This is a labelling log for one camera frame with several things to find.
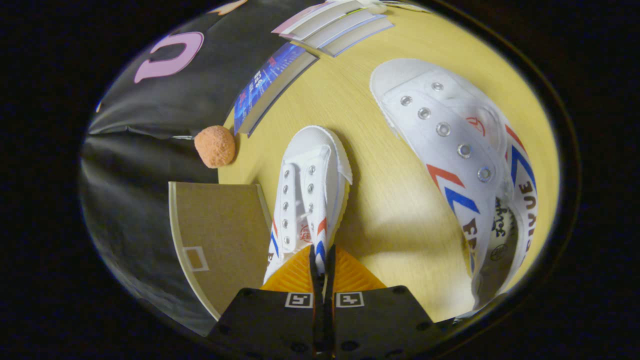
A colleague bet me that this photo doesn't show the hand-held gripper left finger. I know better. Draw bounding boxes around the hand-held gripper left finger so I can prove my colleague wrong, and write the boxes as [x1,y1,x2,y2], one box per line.
[207,244,321,359]

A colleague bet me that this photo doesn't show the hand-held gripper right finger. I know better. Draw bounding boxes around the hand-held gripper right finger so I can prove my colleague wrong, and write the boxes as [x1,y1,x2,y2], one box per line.
[322,244,447,359]

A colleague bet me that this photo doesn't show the white canvas shoe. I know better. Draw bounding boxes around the white canvas shoe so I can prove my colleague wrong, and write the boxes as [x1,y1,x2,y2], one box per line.
[369,58,539,310]
[263,125,353,285]

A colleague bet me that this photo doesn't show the brown cardboard storage box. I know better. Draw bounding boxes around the brown cardboard storage box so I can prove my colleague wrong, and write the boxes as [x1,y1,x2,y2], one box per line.
[168,181,273,321]

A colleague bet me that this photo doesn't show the orange textured ball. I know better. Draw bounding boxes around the orange textured ball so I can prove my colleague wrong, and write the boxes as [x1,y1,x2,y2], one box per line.
[194,125,237,169]

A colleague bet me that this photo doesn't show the blue cover book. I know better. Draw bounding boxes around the blue cover book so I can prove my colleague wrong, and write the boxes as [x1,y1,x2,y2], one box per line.
[233,42,320,138]

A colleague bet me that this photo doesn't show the black backdrop cloth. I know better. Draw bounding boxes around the black backdrop cloth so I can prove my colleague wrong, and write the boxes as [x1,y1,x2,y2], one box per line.
[79,0,321,337]

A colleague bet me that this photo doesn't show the white cover book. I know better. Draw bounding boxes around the white cover book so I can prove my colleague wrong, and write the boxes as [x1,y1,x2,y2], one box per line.
[309,15,395,58]

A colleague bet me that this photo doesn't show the pink cover book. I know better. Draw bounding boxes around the pink cover book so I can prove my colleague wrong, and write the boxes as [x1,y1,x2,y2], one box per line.
[271,0,381,42]

